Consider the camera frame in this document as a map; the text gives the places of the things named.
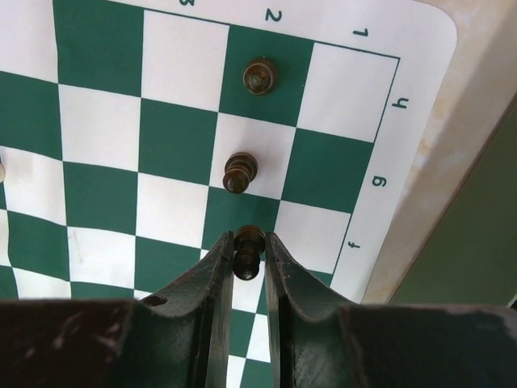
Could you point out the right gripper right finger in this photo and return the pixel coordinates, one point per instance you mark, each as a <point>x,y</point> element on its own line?
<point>318,338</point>

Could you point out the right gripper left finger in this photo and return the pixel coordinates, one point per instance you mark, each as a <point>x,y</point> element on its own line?
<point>175,337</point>

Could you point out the dark pawn f2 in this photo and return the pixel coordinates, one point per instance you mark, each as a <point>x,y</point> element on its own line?
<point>249,244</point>

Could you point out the dark pawn g2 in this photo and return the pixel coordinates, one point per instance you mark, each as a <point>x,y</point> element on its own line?
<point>240,170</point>

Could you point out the dark pawn h2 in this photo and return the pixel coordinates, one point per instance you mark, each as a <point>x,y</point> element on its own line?
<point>260,76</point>

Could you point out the green white chess mat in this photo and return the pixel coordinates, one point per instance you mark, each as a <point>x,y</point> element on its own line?
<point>118,117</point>

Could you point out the green piece tray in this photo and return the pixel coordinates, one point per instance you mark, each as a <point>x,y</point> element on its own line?
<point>471,255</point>

